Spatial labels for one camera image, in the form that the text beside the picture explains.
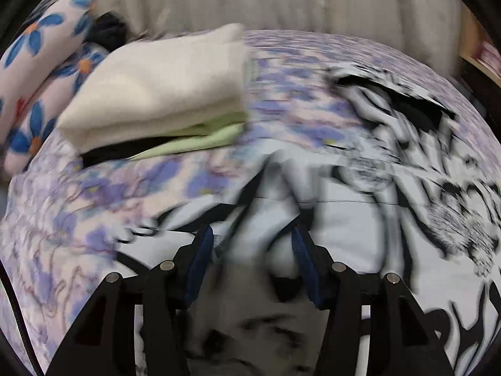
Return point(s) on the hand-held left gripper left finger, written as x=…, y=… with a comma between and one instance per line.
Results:
x=199, y=260

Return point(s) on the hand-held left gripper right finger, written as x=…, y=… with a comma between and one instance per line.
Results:
x=306, y=268

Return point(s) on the white black-lettered jacket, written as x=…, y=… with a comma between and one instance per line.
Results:
x=352, y=188

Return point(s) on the purple floral bedspread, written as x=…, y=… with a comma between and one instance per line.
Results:
x=98, y=203

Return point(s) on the light green folded garment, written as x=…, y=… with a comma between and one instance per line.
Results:
x=211, y=133

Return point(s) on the black folded garment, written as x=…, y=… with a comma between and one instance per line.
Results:
x=113, y=152

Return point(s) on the cream folded garment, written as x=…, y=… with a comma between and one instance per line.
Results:
x=156, y=86

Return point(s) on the black cloth bundle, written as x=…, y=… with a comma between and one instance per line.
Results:
x=109, y=29

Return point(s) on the blue-flowered folded quilt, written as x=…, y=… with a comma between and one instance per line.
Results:
x=35, y=74

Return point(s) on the cream curtain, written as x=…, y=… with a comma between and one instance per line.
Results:
x=254, y=0

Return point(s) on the wooden shelf unit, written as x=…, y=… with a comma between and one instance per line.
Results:
x=483, y=49

